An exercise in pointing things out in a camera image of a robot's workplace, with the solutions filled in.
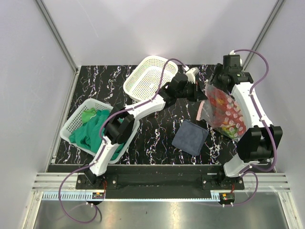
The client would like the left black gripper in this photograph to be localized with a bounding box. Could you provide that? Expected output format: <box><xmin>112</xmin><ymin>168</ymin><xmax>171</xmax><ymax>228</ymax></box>
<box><xmin>175</xmin><ymin>81</ymin><xmax>207</xmax><ymax>102</ymax></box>

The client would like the clear zip top bag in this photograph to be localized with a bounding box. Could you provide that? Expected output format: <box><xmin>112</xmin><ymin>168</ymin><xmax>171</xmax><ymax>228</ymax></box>
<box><xmin>196</xmin><ymin>84</ymin><xmax>246</xmax><ymax>142</ymax></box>

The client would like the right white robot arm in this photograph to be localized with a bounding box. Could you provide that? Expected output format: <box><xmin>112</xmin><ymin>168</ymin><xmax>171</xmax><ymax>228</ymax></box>
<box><xmin>210</xmin><ymin>50</ymin><xmax>283</xmax><ymax>189</ymax></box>

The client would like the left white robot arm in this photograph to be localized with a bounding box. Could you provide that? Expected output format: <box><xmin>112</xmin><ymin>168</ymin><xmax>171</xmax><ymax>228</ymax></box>
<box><xmin>84</xmin><ymin>68</ymin><xmax>207</xmax><ymax>189</ymax></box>

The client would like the folded dark blue towel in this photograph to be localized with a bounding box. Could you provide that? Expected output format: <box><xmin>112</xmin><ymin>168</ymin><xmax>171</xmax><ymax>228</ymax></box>
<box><xmin>172</xmin><ymin>120</ymin><xmax>209</xmax><ymax>156</ymax></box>

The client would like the black marble pattern mat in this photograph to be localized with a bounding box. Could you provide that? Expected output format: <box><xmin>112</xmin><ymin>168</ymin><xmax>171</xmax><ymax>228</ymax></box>
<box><xmin>55</xmin><ymin>65</ymin><xmax>237</xmax><ymax>165</ymax></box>

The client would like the white oval perforated basket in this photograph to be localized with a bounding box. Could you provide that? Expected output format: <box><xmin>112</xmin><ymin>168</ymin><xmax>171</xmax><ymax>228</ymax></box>
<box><xmin>123</xmin><ymin>55</ymin><xmax>178</xmax><ymax>102</ymax></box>

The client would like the green cloth garment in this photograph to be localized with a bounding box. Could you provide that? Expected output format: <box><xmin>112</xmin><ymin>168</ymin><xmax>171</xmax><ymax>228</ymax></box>
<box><xmin>69</xmin><ymin>108</ymin><xmax>110</xmax><ymax>153</ymax></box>

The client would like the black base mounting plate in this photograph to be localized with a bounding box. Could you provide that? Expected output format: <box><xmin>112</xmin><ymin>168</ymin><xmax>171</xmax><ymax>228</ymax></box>
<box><xmin>76</xmin><ymin>173</ymin><xmax>244</xmax><ymax>190</ymax></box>

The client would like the white rectangular laundry basket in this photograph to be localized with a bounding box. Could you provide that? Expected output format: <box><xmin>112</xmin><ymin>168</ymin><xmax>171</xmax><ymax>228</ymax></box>
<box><xmin>59</xmin><ymin>97</ymin><xmax>141</xmax><ymax>165</ymax></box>

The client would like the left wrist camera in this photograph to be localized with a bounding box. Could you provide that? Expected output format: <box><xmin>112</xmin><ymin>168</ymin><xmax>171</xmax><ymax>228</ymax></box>
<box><xmin>184</xmin><ymin>66</ymin><xmax>199</xmax><ymax>83</ymax></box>

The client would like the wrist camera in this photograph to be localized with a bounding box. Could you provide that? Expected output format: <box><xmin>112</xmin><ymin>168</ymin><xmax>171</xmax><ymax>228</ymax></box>
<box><xmin>184</xmin><ymin>66</ymin><xmax>199</xmax><ymax>83</ymax></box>
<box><xmin>229</xmin><ymin>50</ymin><xmax>243</xmax><ymax>65</ymax></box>

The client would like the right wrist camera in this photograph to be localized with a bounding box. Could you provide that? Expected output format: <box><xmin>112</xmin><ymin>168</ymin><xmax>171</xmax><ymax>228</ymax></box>
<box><xmin>229</xmin><ymin>50</ymin><xmax>243</xmax><ymax>65</ymax></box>

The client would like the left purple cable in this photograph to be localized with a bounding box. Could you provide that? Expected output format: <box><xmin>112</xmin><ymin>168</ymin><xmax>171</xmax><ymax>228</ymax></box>
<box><xmin>58</xmin><ymin>57</ymin><xmax>186</xmax><ymax>224</ymax></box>

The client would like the aluminium frame rail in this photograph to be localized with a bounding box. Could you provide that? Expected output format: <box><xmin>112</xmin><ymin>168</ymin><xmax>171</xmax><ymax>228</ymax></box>
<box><xmin>34</xmin><ymin>0</ymin><xmax>81</xmax><ymax>73</ymax></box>

